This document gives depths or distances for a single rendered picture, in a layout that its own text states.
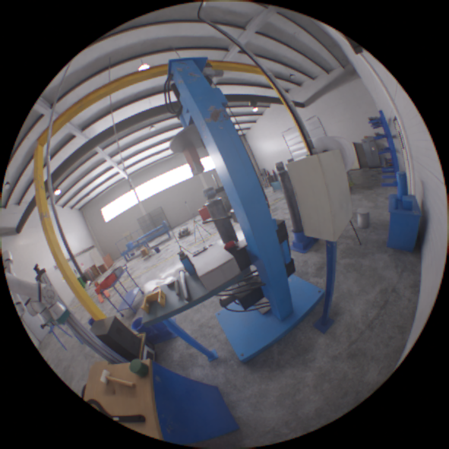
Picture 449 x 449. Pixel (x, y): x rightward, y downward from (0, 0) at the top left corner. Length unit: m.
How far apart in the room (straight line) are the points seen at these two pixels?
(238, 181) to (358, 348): 1.83
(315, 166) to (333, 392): 1.67
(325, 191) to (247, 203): 0.46
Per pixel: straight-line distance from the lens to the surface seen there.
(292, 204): 2.43
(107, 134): 6.32
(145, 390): 0.94
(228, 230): 1.70
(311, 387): 1.58
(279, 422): 1.61
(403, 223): 2.53
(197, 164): 1.48
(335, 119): 11.63
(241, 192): 0.82
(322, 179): 0.61
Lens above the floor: 1.57
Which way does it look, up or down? 14 degrees down
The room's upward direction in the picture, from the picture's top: 24 degrees counter-clockwise
